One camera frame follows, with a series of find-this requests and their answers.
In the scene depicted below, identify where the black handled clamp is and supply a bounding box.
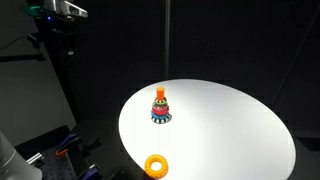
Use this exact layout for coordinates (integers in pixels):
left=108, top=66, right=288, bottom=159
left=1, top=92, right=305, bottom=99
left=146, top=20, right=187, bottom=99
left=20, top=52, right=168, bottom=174
left=79, top=137, right=104, bottom=157

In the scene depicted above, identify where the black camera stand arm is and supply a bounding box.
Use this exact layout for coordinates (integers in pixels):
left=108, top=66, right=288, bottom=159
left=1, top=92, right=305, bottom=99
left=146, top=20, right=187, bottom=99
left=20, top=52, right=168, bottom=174
left=0, top=32, right=48, bottom=64

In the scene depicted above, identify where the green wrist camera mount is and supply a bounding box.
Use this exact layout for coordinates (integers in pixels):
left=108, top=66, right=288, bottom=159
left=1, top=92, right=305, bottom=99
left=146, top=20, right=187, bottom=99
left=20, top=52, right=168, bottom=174
left=22, top=3, right=46, bottom=18

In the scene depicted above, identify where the blue stacker ring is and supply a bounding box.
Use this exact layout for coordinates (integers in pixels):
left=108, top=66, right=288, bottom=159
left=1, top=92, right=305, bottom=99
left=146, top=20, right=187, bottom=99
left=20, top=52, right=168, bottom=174
left=150, top=111, right=172, bottom=122

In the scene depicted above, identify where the silver aluminium bar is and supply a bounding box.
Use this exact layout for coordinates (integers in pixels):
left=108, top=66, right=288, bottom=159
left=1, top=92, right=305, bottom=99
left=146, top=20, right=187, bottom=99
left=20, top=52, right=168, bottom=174
left=25, top=151, right=44, bottom=165

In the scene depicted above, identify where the black white striped ring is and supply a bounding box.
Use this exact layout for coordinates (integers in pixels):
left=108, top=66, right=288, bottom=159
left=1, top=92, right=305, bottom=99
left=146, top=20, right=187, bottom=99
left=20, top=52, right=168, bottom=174
left=151, top=114, right=173, bottom=125

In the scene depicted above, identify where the orange bumpy ring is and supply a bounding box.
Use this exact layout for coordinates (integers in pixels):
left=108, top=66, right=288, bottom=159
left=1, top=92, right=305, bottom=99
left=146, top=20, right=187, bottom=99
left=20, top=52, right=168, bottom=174
left=143, top=153, right=170, bottom=179

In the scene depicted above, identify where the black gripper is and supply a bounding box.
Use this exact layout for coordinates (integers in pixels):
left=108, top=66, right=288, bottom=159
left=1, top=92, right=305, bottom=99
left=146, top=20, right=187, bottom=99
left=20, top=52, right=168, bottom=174
left=49, top=18, right=78, bottom=56

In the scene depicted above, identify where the orange stacker post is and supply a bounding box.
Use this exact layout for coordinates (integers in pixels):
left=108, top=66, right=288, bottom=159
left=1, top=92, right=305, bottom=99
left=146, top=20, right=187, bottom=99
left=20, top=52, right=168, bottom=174
left=156, top=86, right=166, bottom=101

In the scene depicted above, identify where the grey vertical metal pole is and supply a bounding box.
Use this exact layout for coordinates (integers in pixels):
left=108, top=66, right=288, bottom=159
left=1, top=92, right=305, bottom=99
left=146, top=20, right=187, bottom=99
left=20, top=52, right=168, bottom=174
left=163, top=0, right=171, bottom=81

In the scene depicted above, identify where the thin grey cable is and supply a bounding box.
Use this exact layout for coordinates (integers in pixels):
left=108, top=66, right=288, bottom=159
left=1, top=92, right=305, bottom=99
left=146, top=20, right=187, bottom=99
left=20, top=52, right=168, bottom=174
left=0, top=33, right=33, bottom=53

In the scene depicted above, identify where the purple handled clamp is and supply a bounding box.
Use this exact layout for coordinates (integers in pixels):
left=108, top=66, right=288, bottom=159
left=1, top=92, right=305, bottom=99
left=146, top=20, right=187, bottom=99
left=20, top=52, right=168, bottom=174
left=77, top=164, right=101, bottom=180
left=54, top=132, right=82, bottom=158

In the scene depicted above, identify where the perforated black breadboard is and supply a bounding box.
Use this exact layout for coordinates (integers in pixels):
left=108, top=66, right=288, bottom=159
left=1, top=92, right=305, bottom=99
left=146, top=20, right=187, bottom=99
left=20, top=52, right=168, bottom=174
left=25, top=146, right=98, bottom=180

